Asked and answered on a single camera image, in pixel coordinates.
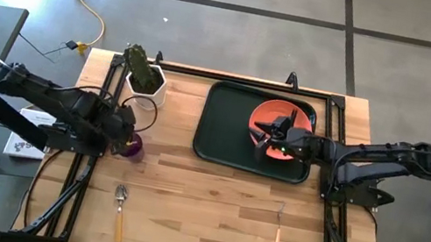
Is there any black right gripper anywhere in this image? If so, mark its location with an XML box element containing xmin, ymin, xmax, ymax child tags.
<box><xmin>243</xmin><ymin>103</ymin><xmax>325</xmax><ymax>171</ymax></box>

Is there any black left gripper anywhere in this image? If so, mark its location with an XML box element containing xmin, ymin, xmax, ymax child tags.
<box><xmin>102</xmin><ymin>102</ymin><xmax>144</xmax><ymax>160</ymax></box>

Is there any purple plastic cup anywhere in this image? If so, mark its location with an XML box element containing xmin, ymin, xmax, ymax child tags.
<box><xmin>119</xmin><ymin>130</ymin><xmax>148</xmax><ymax>166</ymax></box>

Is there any orange plate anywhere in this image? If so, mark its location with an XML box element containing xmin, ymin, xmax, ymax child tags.
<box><xmin>243</xmin><ymin>95</ymin><xmax>318</xmax><ymax>165</ymax></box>

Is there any spoon with orange handle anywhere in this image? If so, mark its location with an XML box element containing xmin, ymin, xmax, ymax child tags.
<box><xmin>106</xmin><ymin>183</ymin><xmax>133</xmax><ymax>242</ymax></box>

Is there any dark green plastic tray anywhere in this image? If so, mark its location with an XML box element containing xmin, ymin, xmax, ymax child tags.
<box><xmin>188</xmin><ymin>76</ymin><xmax>323</xmax><ymax>187</ymax></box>

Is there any white hexagonal plant pot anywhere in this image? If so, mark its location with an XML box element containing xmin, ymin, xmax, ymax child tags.
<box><xmin>120</xmin><ymin>60</ymin><xmax>172</xmax><ymax>112</ymax></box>

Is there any green cactus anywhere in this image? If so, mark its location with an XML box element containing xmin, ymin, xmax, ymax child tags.
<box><xmin>117</xmin><ymin>42</ymin><xmax>166</xmax><ymax>94</ymax></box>

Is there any white printed box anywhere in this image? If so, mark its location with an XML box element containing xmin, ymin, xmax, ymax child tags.
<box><xmin>3</xmin><ymin>105</ymin><xmax>59</xmax><ymax>164</ymax></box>

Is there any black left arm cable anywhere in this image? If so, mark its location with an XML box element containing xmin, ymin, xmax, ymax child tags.
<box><xmin>116</xmin><ymin>92</ymin><xmax>161</xmax><ymax>136</ymax></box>

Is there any black aluminium table frame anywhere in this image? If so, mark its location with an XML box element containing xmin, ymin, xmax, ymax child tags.
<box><xmin>19</xmin><ymin>41</ymin><xmax>413</xmax><ymax>242</ymax></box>

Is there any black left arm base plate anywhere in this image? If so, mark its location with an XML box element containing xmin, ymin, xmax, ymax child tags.
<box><xmin>35</xmin><ymin>118</ymin><xmax>110</xmax><ymax>160</ymax></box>

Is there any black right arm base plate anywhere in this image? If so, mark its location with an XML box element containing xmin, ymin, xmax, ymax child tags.
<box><xmin>319</xmin><ymin>169</ymin><xmax>399</xmax><ymax>214</ymax></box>

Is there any thin black floor cable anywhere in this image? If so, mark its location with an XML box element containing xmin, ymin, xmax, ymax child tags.
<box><xmin>12</xmin><ymin>30</ymin><xmax>79</xmax><ymax>68</ymax></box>

